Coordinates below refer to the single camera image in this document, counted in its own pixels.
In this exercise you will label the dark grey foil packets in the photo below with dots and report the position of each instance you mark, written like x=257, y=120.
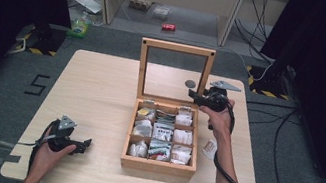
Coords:
x=165, y=116

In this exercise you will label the white flat sheet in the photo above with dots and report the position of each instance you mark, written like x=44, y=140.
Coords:
x=89, y=3

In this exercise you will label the green plastic packet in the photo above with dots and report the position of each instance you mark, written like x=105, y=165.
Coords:
x=78, y=27

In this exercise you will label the wooden box with glass lid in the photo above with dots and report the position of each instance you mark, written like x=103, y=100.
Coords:
x=158, y=166

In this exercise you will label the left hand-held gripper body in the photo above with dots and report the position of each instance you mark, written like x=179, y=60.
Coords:
x=61, y=136

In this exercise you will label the clear plastic container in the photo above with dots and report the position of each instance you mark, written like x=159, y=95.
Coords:
x=160, y=12

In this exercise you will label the person's right hand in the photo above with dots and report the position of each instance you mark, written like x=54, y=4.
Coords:
x=218, y=120

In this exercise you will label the packets with teal red print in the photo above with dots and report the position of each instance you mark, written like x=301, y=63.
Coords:
x=159, y=151

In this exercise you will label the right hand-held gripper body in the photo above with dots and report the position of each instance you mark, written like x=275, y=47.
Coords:
x=217, y=99

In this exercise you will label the white packet with red print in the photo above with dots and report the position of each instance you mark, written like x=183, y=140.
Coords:
x=209, y=148

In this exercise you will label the person's left hand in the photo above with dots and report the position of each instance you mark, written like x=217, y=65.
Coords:
x=49, y=159

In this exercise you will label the white paper packets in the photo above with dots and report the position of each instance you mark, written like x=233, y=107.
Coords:
x=184, y=118
x=180, y=155
x=182, y=137

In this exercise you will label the grey round disc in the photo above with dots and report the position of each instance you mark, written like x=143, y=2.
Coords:
x=190, y=83

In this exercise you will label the clear plastic white packet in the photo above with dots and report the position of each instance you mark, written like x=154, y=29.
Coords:
x=143, y=128
x=137, y=149

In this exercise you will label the yellow and white packet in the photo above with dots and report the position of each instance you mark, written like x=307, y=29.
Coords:
x=145, y=112

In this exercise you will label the white packets with dark print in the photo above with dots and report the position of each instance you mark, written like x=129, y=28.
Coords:
x=163, y=132

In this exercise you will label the red can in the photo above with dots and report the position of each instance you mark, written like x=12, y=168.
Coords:
x=168, y=27

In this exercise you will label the black stand base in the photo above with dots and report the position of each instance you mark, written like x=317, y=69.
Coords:
x=269, y=81
x=46, y=40

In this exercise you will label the cardboard rolls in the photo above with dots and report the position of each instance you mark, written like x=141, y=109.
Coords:
x=140, y=3

